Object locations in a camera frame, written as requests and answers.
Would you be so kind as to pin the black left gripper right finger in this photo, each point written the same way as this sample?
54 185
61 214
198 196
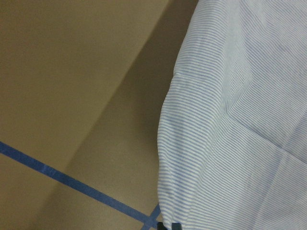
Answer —
176 226

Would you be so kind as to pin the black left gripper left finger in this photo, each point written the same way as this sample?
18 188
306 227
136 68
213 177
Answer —
160 226

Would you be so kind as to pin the blue striped button shirt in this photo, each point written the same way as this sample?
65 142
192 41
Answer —
232 135

